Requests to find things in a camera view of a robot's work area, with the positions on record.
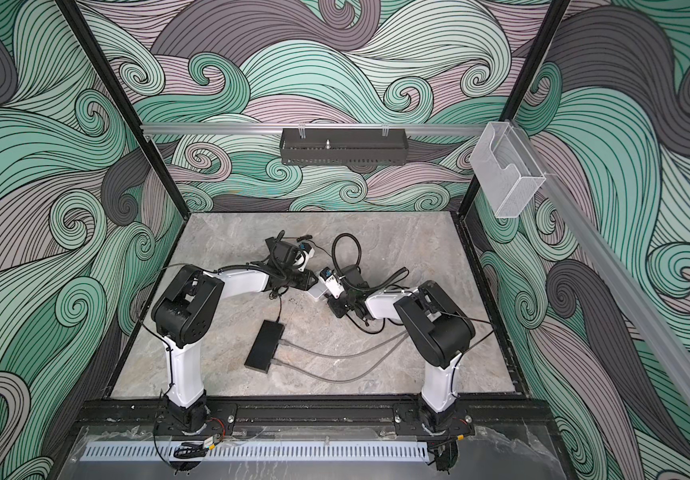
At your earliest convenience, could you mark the black power adapter with cable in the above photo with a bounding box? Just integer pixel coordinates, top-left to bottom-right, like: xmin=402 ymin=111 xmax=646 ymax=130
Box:
xmin=269 ymin=286 xmax=289 ymax=323

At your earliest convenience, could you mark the grey ethernet cable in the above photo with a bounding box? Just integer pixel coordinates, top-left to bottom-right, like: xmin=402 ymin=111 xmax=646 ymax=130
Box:
xmin=272 ymin=332 xmax=412 ymax=385

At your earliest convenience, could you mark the black network switch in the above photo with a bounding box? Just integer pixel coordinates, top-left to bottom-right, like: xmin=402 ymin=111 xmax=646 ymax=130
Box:
xmin=244 ymin=320 xmax=285 ymax=373

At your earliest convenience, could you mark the white network switch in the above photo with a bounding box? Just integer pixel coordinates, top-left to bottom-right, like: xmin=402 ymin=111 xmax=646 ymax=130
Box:
xmin=306 ymin=281 xmax=329 ymax=302

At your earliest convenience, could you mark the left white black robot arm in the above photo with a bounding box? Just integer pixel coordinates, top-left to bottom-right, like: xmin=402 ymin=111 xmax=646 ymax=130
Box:
xmin=151 ymin=231 xmax=318 ymax=432

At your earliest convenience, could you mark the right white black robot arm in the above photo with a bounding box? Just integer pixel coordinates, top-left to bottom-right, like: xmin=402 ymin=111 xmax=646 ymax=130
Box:
xmin=320 ymin=233 xmax=479 ymax=431

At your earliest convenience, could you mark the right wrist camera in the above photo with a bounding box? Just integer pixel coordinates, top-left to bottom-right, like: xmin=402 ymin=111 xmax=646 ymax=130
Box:
xmin=319 ymin=267 xmax=345 ymax=299

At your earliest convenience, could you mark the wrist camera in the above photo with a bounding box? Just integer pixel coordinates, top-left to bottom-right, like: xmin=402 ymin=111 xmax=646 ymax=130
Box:
xmin=293 ymin=242 xmax=315 ymax=272
xmin=319 ymin=267 xmax=345 ymax=299

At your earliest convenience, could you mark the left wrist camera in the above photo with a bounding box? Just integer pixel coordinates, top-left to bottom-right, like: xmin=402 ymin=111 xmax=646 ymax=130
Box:
xmin=293 ymin=242 xmax=315 ymax=272

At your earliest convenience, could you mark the black wall tray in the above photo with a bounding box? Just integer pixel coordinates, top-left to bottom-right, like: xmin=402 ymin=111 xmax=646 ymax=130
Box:
xmin=279 ymin=129 xmax=409 ymax=167

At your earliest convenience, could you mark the clear plastic wall holder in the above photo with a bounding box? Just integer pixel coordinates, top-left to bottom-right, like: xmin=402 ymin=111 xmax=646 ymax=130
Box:
xmin=470 ymin=121 xmax=545 ymax=219

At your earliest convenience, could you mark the aluminium wall rail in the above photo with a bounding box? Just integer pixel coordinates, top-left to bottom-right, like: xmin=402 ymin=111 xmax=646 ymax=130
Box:
xmin=140 ymin=122 xmax=486 ymax=137

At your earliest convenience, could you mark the white slotted cable duct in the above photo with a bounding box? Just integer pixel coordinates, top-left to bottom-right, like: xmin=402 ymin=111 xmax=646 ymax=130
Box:
xmin=79 ymin=440 xmax=430 ymax=463

